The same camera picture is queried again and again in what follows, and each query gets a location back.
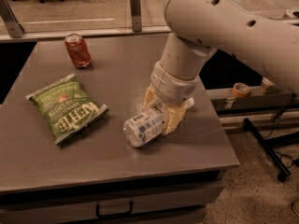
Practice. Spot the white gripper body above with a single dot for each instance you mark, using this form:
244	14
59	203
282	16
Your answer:
172	88

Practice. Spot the clear plastic water bottle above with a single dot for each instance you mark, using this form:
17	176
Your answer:
147	125

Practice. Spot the green kettle chips bag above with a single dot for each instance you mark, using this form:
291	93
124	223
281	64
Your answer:
66	108

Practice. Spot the grey cabinet drawer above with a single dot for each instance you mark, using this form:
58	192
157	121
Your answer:
178	204

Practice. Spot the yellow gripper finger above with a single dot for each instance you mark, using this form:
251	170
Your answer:
173	115
151	98

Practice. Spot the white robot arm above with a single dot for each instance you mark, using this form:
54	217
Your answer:
198	29

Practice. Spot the red coke can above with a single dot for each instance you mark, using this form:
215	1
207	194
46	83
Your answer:
78	51

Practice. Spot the metal railing post left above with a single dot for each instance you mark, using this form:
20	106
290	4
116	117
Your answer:
14	29

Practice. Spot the black drawer handle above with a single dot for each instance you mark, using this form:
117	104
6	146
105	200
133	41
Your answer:
113	209

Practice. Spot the metal railing post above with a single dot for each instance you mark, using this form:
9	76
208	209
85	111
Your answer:
135	8
14	29

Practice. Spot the black stand leg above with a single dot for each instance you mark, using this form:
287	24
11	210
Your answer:
268	146

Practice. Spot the orange tape roll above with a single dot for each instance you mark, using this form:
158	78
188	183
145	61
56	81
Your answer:
240	90

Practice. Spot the metal railing post middle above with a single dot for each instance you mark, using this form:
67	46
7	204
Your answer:
135	8

